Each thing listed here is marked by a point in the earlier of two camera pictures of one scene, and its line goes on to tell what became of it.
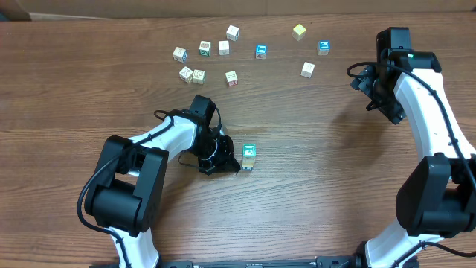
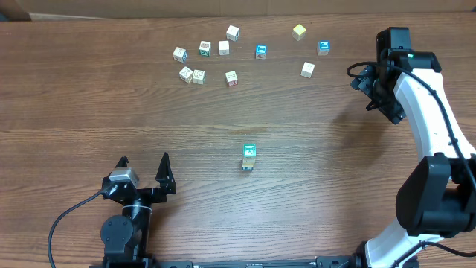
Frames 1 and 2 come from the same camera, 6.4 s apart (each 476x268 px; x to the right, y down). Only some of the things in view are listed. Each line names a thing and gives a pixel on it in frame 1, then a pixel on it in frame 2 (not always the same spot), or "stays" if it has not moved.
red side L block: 248,161 stays
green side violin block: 249,150 stays
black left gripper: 226,159 -> 145,193
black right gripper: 374,97 stays
